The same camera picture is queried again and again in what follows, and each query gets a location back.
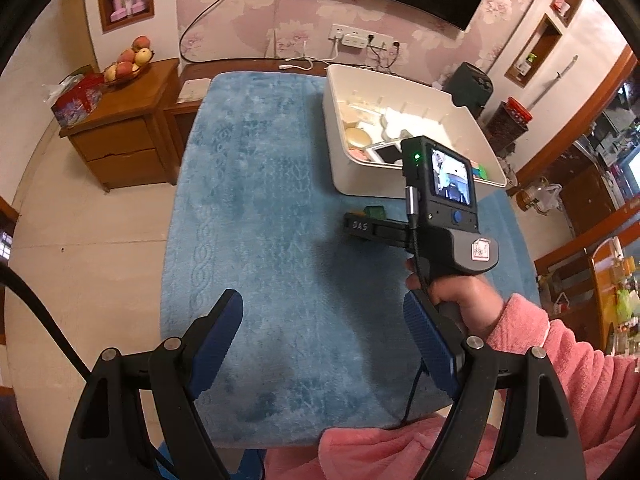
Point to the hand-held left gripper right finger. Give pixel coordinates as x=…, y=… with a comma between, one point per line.
x=430, y=340

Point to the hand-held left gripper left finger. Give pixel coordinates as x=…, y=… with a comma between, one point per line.
x=220, y=330

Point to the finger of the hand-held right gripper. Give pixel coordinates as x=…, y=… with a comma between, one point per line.
x=380, y=232

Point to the white plastic storage bin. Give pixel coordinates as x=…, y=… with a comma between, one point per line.
x=340, y=160

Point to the round gold perfume bottle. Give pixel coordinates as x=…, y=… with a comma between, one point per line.
x=357, y=137

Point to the white rectangular box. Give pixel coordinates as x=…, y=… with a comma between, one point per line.
x=412, y=125

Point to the person's right forearm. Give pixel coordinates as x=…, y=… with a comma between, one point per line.
x=575, y=385

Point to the person's right hand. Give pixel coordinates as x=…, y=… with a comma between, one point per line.
x=470, y=305

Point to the colorful puzzle cube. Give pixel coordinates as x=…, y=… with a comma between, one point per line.
x=481, y=171

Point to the white device with screen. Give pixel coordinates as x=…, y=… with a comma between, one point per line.
x=385, y=152

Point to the blue plush blanket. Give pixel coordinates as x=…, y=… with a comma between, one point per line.
x=275, y=235

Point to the white plastic bag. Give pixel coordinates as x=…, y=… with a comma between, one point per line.
x=545, y=195

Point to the person's pink fleece robe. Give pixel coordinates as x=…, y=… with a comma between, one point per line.
x=375, y=450

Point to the blue plastic stool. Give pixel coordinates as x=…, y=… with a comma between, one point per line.
x=250, y=462

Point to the long metal rod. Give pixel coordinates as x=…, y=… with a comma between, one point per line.
x=555, y=80

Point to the small green white box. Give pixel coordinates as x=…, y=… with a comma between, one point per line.
x=529, y=62

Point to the wooden side cabinet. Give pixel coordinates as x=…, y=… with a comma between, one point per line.
x=125, y=135

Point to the white paper sheet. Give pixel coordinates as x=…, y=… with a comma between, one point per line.
x=194, y=90

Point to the red printed gift box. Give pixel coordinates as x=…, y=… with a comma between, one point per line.
x=77, y=105

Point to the bowl of apples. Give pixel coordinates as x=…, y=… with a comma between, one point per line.
x=130, y=62

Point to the pink dumbbell pair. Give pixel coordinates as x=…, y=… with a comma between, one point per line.
x=126, y=0

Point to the white wall socket row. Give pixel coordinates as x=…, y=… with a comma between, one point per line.
x=357, y=37

